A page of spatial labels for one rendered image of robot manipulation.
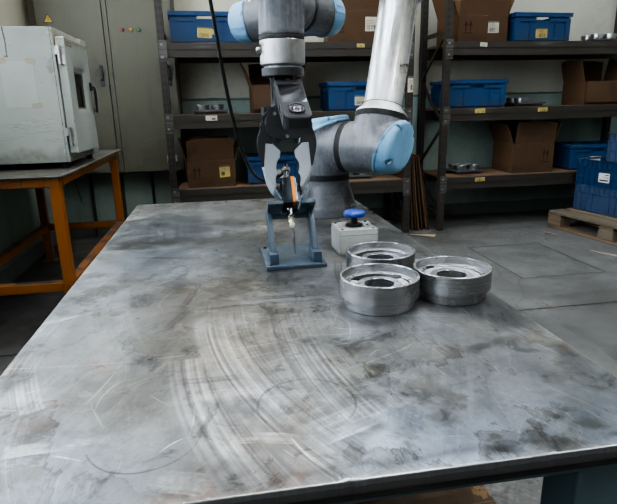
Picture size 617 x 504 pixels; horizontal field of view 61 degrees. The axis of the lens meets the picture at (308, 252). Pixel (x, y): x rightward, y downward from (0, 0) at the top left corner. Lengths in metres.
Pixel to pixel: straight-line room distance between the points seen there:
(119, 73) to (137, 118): 0.35
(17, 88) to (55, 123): 0.22
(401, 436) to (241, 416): 0.14
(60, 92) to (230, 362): 2.39
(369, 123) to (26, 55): 2.02
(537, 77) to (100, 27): 3.79
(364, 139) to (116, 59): 3.52
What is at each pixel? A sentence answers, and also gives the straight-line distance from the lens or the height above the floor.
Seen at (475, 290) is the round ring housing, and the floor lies 0.82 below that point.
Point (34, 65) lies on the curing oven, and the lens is 2.88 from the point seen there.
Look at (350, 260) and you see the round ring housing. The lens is 0.80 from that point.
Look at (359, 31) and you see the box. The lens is 4.36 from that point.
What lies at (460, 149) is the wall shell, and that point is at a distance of 5.21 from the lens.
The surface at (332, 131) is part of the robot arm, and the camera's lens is 1.22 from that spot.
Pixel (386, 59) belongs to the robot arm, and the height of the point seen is 1.15.
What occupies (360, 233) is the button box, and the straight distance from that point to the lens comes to 0.94.
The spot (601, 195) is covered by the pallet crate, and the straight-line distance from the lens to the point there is 4.85.
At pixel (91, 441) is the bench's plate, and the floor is 0.80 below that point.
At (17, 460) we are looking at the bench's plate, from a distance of 0.49.
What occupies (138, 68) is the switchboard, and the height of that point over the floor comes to 1.35.
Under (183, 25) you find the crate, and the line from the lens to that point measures 4.25.
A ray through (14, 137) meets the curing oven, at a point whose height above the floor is 0.94.
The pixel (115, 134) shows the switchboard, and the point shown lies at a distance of 4.54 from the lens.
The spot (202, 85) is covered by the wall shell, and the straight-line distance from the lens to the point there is 4.72.
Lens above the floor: 1.06
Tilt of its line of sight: 16 degrees down
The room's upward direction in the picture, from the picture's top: 1 degrees counter-clockwise
